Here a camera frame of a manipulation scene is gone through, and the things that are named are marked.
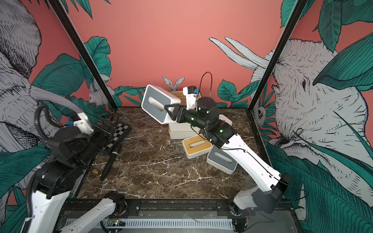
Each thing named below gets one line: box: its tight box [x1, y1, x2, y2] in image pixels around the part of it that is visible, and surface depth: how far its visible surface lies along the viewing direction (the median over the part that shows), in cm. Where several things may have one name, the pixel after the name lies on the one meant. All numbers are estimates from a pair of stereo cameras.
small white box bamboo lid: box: [182, 133, 213, 160], surface depth 96 cm
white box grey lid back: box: [140, 84, 182, 125], surface depth 63 cm
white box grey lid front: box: [206, 144, 238, 175], surface depth 88 cm
